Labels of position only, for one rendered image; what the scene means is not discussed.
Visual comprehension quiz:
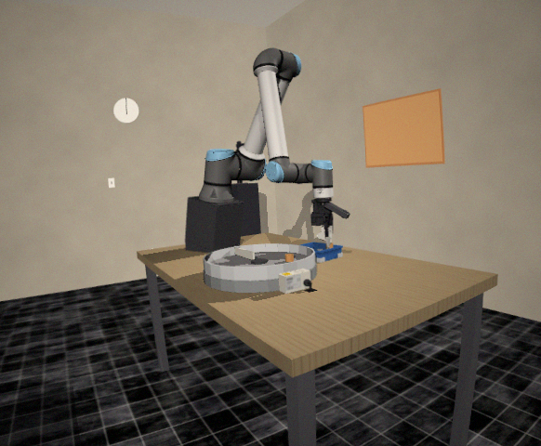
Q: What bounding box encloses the blue crate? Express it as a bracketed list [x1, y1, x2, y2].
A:
[300, 242, 343, 263]

